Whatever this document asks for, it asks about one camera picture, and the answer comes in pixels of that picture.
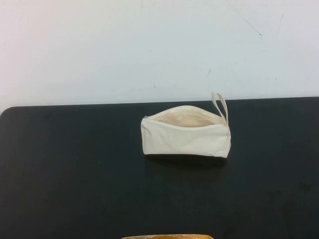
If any cream canvas pencil case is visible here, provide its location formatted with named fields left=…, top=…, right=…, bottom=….
left=141, top=91, right=231, bottom=158

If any yellow cardboard box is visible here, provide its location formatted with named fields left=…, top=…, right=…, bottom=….
left=121, top=234, right=213, bottom=239

